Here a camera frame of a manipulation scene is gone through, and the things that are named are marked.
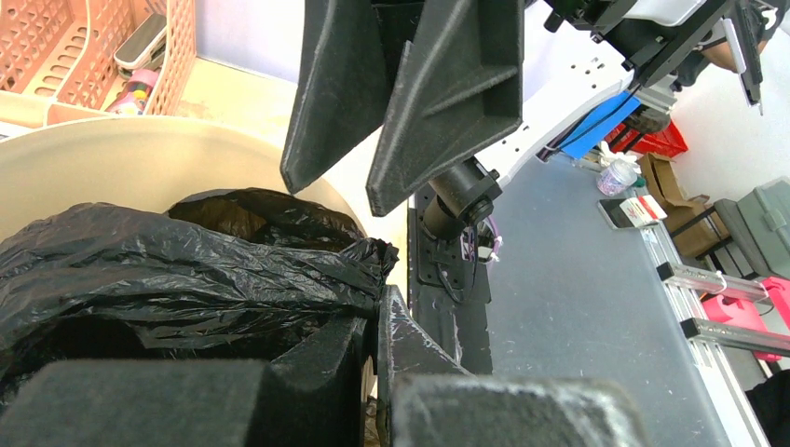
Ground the pink small item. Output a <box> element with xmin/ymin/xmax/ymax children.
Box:
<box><xmin>105</xmin><ymin>69</ymin><xmax>159</xmax><ymax>115</ymax></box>

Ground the beige round trash bin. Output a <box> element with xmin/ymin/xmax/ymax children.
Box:
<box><xmin>1</xmin><ymin>116</ymin><xmax>364</xmax><ymax>244</ymax></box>

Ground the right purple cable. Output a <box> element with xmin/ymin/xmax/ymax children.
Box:
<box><xmin>471</xmin><ymin>215</ymin><xmax>504</xmax><ymax>265</ymax></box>

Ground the red plastic crate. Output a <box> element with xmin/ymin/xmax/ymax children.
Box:
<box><xmin>605</xmin><ymin>121</ymin><xmax>688</xmax><ymax>158</ymax></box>

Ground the black plastic trash bag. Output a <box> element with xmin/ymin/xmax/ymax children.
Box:
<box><xmin>1</xmin><ymin>188</ymin><xmax>398</xmax><ymax>407</ymax></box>

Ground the clear plastic cup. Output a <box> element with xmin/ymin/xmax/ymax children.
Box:
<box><xmin>596</xmin><ymin>159</ymin><xmax>638</xmax><ymax>196</ymax></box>

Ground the cardboard box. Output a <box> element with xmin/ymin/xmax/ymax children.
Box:
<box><xmin>638</xmin><ymin>154</ymin><xmax>730</xmax><ymax>257</ymax></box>

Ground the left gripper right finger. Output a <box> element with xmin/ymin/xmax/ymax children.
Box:
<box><xmin>376</xmin><ymin>286</ymin><xmax>648</xmax><ymax>446</ymax></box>

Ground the small white red box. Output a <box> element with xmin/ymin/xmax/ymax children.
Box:
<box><xmin>619</xmin><ymin>195</ymin><xmax>667</xmax><ymax>228</ymax></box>

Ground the person in background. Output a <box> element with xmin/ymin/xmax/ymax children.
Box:
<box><xmin>700</xmin><ymin>1</ymin><xmax>789</xmax><ymax>74</ymax></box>

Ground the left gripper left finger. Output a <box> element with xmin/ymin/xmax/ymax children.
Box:
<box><xmin>1</xmin><ymin>318</ymin><xmax>371</xmax><ymax>446</ymax></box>

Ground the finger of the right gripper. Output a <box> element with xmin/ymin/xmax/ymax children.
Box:
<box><xmin>280</xmin><ymin>0</ymin><xmax>424</xmax><ymax>194</ymax></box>
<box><xmin>366</xmin><ymin>1</ymin><xmax>524</xmax><ymax>217</ymax></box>

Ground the pink red device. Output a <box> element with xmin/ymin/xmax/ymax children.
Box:
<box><xmin>702</xmin><ymin>271</ymin><xmax>789</xmax><ymax>333</ymax></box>

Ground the aluminium frame rail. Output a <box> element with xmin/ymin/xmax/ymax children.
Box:
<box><xmin>640</xmin><ymin>224</ymin><xmax>789</xmax><ymax>446</ymax></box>

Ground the orange plastic file organizer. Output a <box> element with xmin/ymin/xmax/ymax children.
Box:
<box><xmin>1</xmin><ymin>1</ymin><xmax>197</xmax><ymax>129</ymax></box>

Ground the green grey toolbox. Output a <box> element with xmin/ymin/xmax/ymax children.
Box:
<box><xmin>714</xmin><ymin>176</ymin><xmax>789</xmax><ymax>279</ymax></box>

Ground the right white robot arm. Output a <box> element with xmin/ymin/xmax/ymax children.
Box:
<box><xmin>280</xmin><ymin>1</ymin><xmax>698</xmax><ymax>239</ymax></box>

